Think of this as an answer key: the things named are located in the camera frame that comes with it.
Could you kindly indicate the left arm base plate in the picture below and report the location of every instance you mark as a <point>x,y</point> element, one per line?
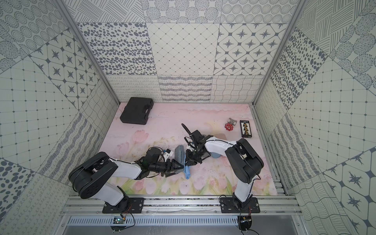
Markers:
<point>127,205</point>

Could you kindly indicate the blue microfiber cloth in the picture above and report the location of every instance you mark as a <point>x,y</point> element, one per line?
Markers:
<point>187,172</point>

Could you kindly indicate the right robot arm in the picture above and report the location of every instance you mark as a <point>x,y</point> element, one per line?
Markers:
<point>244,160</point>

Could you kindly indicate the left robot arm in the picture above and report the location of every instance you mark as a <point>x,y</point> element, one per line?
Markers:
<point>91,178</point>

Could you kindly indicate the blue eyeglass case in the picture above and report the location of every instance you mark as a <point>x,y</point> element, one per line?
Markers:
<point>215,155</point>

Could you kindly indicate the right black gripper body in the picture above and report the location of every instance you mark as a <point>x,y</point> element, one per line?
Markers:
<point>194,157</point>

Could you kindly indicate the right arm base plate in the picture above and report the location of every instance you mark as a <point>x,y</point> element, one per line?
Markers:
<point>233,205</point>

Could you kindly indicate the aluminium rail frame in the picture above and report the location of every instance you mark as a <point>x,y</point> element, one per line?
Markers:
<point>185,205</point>

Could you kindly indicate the white vent grille strip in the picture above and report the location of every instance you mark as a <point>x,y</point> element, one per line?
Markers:
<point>156,220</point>

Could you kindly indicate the left controller board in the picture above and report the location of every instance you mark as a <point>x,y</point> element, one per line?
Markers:
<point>118,224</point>

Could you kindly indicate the right controller board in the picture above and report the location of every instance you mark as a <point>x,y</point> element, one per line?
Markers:
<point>244,223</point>

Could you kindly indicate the black box with figures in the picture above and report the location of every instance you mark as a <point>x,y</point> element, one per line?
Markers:
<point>245,129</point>

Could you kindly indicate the controller board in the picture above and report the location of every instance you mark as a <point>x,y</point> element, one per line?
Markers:
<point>118,224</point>
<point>244,223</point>

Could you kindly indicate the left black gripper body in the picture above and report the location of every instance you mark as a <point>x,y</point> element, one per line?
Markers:
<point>171,168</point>

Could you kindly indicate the pink eyeglass case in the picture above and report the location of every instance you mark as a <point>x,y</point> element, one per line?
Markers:
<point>221,136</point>

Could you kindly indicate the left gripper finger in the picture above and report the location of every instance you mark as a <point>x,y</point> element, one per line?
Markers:
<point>175,165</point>
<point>173,172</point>

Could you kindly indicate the black plastic tool case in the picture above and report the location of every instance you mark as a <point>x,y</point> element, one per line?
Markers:
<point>137,111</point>

